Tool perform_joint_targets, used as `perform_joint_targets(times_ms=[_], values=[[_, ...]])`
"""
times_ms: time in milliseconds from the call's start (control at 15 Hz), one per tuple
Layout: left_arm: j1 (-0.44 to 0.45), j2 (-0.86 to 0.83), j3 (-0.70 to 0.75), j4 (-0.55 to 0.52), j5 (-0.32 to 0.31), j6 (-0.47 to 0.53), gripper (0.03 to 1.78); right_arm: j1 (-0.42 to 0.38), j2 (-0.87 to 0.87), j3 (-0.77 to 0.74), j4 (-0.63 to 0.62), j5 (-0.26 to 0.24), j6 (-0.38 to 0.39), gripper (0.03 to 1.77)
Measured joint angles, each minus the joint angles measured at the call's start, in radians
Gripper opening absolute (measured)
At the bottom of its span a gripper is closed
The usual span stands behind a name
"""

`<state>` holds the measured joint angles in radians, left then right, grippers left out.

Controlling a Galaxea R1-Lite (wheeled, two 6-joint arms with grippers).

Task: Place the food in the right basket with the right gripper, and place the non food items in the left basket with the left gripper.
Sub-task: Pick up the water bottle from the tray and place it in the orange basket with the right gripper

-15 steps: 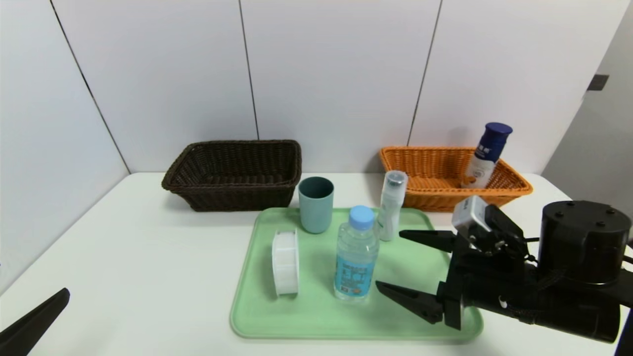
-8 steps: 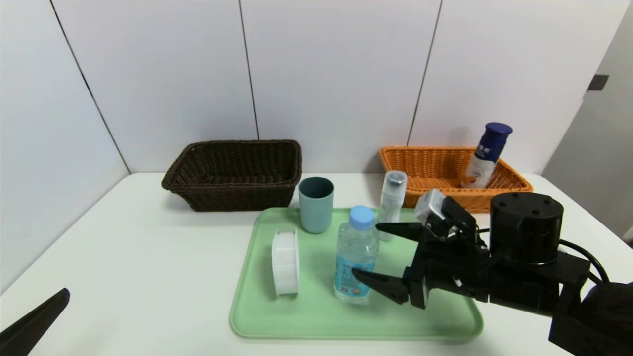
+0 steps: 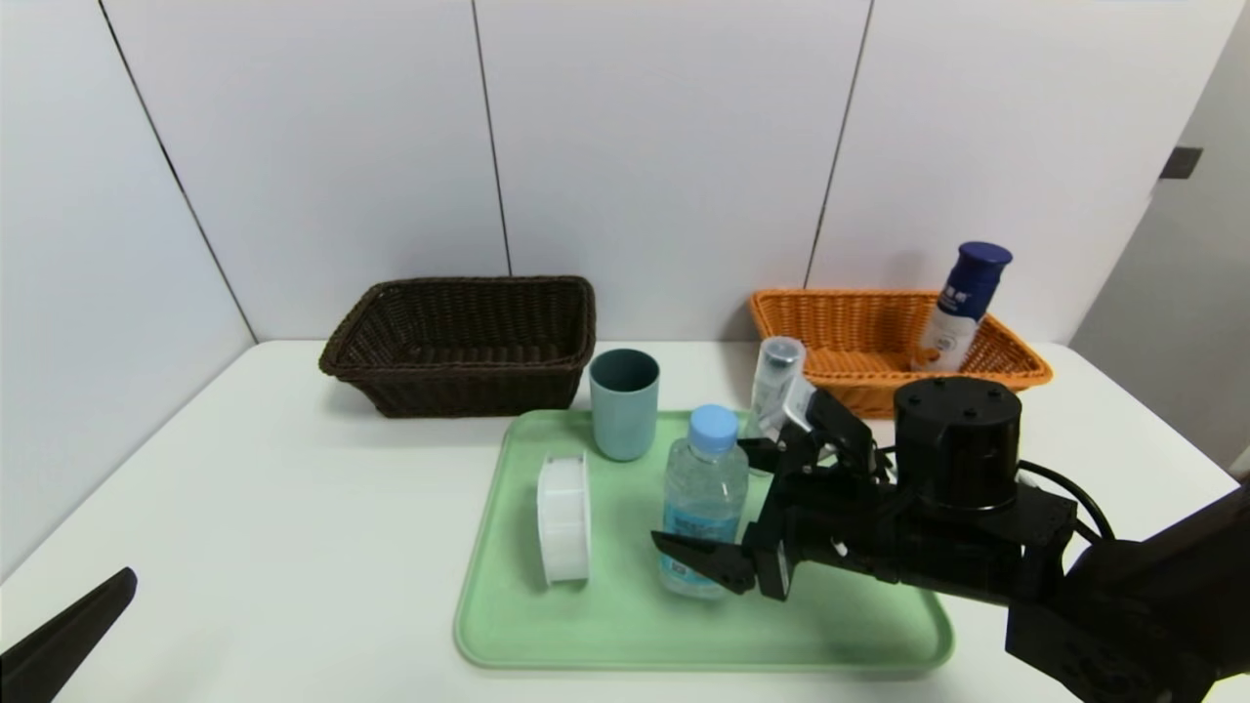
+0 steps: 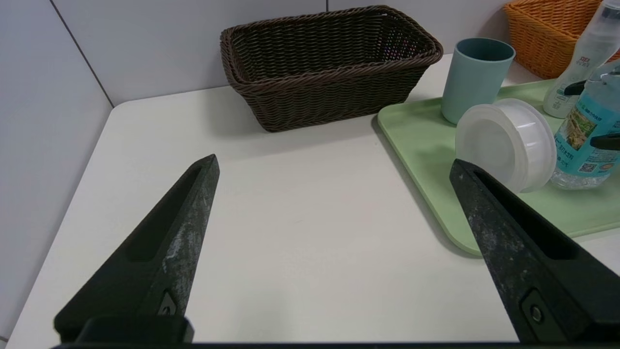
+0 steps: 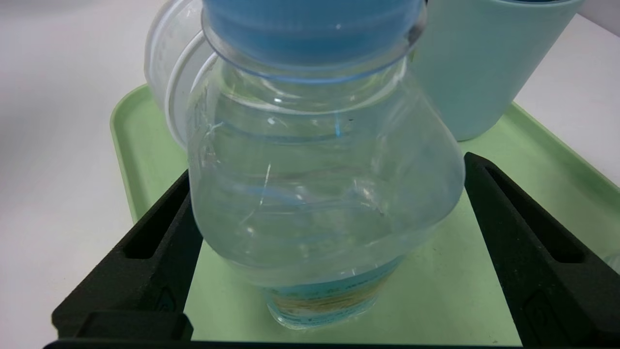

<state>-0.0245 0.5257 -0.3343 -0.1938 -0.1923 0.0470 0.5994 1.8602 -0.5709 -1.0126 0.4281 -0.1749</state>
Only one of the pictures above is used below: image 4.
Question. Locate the white round plastic container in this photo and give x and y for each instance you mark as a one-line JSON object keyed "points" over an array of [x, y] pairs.
{"points": [[503, 143]]}

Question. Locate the dark brown wicker basket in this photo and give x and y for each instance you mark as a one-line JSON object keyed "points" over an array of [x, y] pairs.
{"points": [[319, 99]]}

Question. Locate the orange wicker basket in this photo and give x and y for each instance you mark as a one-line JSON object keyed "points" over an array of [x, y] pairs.
{"points": [[547, 39]]}

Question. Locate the teal plastic cup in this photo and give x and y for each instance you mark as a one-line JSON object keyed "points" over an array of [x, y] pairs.
{"points": [[472, 87]]}

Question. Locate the light green plastic tray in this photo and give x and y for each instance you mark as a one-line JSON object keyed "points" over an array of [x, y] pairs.
{"points": [[416, 135]]}

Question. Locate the clear slim spray bottle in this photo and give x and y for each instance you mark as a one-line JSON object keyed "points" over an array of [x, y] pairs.
{"points": [[576, 68]]}

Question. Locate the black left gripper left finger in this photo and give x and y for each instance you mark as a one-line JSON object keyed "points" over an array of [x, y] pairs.
{"points": [[160, 261]]}

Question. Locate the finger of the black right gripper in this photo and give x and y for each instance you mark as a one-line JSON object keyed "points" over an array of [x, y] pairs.
{"points": [[605, 141], [575, 88]]}

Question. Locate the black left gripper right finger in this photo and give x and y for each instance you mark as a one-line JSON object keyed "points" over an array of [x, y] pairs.
{"points": [[533, 276]]}

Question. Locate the clear water bottle blue cap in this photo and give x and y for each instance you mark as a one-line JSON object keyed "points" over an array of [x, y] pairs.
{"points": [[581, 131]]}

